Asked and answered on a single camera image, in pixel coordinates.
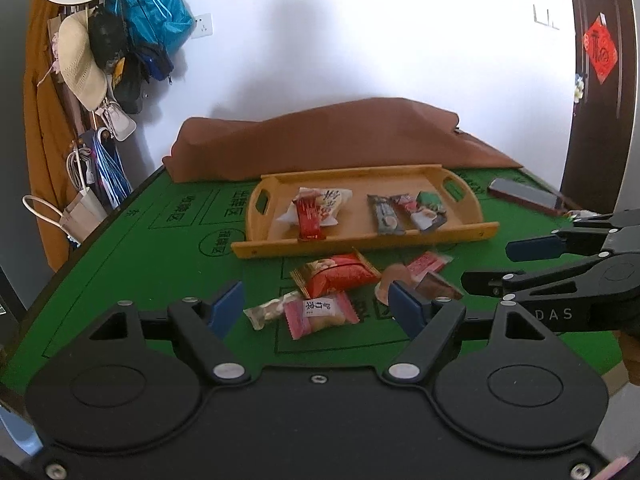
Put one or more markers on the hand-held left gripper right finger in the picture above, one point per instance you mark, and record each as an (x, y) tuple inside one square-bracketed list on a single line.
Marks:
[(407, 310)]

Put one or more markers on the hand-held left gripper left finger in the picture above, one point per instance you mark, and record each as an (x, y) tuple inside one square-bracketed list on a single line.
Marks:
[(227, 307)]

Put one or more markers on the black bag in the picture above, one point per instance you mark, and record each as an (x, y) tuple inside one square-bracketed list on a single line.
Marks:
[(127, 85)]

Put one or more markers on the small flower decoration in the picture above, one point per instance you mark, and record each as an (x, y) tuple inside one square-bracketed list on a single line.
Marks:
[(578, 87)]

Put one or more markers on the grey coffee stick packet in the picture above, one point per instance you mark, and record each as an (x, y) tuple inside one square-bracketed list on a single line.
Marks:
[(385, 217)]

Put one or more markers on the dark grey cabinet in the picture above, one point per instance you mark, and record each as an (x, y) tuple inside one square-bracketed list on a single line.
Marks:
[(12, 160)]

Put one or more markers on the pink pastry packet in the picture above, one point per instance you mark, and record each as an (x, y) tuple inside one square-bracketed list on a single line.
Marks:
[(320, 312)]

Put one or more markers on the black cap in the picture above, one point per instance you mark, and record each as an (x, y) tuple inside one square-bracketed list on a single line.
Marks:
[(107, 37)]

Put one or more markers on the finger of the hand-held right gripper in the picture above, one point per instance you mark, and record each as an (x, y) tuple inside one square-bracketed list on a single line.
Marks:
[(490, 282), (535, 249)]

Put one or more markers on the blue plastic bag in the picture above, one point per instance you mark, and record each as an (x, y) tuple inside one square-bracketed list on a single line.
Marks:
[(155, 15)]

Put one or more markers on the white wall socket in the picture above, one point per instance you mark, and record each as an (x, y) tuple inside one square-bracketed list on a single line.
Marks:
[(204, 25)]

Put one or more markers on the clear nougat candy packet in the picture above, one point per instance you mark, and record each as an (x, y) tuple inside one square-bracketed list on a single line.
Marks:
[(262, 311)]

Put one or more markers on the beige woven hat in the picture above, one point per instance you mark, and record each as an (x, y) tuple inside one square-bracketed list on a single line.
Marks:
[(75, 65)]

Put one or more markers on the red door decoration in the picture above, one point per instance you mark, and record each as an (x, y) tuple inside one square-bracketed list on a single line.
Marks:
[(600, 50)]

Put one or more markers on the dark brown door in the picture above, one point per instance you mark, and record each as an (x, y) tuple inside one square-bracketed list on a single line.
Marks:
[(590, 135)]

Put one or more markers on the orange coat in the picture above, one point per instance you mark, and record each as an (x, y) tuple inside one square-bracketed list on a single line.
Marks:
[(45, 135)]

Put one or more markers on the green snack packet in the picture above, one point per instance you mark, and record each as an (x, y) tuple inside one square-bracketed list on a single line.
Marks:
[(431, 201)]

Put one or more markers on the red-cased smartphone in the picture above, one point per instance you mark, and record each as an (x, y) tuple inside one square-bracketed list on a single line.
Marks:
[(520, 192)]

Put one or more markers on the small pink candy packet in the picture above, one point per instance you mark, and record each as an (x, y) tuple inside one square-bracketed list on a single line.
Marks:
[(427, 262)]

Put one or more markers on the white snack packet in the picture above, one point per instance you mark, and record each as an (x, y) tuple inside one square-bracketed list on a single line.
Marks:
[(332, 200)]

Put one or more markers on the brown cloth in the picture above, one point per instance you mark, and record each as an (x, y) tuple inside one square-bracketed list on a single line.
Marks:
[(325, 140)]

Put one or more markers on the small pale pink bag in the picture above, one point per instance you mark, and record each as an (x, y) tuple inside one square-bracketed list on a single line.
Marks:
[(117, 122)]

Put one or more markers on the blue striped bag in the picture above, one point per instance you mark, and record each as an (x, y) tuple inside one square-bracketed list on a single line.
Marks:
[(107, 170)]

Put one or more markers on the white paper bag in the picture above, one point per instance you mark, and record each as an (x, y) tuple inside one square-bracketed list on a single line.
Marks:
[(82, 212)]

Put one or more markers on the dark red coffee stick packet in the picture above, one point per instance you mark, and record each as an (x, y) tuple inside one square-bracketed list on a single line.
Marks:
[(402, 203)]

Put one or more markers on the red bar snack packet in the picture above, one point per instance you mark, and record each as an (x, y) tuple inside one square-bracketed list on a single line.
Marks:
[(307, 220)]

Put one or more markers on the red nut snack packet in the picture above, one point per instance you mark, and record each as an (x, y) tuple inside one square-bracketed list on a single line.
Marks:
[(345, 275)]

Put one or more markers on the white wall switch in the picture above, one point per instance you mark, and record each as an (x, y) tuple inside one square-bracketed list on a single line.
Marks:
[(545, 16)]

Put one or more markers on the brown snack packet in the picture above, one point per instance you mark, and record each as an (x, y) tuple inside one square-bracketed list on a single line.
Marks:
[(440, 287)]

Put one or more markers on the dark blue pouch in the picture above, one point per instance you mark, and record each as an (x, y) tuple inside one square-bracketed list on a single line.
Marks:
[(155, 62)]

